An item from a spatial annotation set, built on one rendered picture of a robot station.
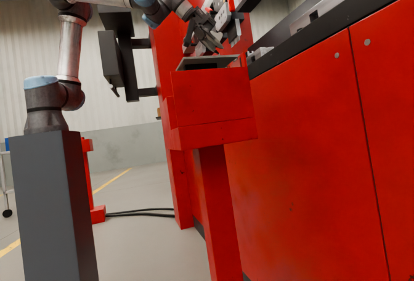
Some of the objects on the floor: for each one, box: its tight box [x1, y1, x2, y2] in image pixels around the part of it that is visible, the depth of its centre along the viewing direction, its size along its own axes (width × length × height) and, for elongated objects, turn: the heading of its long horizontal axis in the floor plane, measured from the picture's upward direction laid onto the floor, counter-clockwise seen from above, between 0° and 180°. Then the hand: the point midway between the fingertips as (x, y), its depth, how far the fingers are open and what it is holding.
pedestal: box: [81, 137, 107, 225], centre depth 242 cm, size 20×25×83 cm
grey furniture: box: [0, 143, 15, 218], centre depth 363 cm, size 90×67×95 cm
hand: (217, 50), depth 112 cm, fingers open, 5 cm apart
